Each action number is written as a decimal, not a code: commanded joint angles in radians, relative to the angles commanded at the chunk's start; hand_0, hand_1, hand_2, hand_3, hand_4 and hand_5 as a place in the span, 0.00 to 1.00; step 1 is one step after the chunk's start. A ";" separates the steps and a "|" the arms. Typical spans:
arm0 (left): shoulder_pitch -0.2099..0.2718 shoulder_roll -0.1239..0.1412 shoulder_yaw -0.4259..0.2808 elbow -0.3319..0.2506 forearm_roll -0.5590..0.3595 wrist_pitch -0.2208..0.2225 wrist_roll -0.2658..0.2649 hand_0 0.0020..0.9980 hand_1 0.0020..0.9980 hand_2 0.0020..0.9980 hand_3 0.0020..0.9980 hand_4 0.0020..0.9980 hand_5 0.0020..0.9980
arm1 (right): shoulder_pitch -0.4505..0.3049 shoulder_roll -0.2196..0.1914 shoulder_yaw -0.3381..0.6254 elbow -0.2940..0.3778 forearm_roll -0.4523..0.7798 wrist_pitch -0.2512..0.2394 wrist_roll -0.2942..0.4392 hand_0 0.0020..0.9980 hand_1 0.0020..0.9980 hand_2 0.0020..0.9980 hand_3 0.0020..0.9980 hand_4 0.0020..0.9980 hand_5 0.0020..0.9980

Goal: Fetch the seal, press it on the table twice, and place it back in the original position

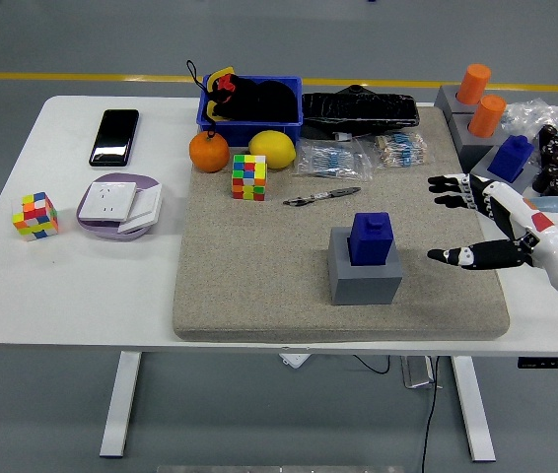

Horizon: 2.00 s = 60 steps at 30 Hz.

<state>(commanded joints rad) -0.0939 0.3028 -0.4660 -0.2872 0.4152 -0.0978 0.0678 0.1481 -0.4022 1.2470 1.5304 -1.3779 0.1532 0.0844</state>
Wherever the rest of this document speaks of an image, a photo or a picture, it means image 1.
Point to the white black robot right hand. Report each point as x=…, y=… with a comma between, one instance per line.
x=550, y=241

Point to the blue square seal with notched knob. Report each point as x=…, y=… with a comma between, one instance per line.
x=370, y=241

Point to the grey seal holder block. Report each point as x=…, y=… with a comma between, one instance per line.
x=528, y=181
x=365, y=288
x=471, y=150
x=446, y=101

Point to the blue square seal with plain knob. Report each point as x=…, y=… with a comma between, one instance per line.
x=509, y=157

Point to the orange cylinder seal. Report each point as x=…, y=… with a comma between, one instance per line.
x=486, y=115
x=473, y=84

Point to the black table control panel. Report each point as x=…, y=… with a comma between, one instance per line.
x=555, y=363

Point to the clear crumpled plastic bag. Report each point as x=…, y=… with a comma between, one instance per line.
x=530, y=115

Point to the small clear bag of resistors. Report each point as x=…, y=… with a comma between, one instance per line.
x=402, y=150

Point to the white table leg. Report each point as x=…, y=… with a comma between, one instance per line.
x=473, y=409
x=121, y=404

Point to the black silver pen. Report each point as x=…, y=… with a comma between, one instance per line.
x=326, y=195

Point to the black keyboard in plastic wrap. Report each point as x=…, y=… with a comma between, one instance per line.
x=358, y=111

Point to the large clear bag of resistors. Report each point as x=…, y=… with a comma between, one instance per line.
x=330, y=160

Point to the grey-brown mat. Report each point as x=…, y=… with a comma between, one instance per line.
x=259, y=276

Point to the yellow lemon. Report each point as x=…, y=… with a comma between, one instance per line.
x=271, y=149

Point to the multicolour puzzle cube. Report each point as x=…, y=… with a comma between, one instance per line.
x=248, y=177
x=35, y=217

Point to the blue plastic bin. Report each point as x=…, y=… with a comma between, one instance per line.
x=259, y=131

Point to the black pouch with red tag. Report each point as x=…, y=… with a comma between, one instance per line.
x=264, y=101

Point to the orange fruit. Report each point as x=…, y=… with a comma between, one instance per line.
x=209, y=153

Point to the yellow flat item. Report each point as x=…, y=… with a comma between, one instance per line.
x=222, y=72

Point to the purple dish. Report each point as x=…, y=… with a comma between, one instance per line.
x=109, y=231

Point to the black smartphone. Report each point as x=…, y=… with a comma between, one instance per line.
x=114, y=138

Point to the white wall socket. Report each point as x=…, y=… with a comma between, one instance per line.
x=108, y=201

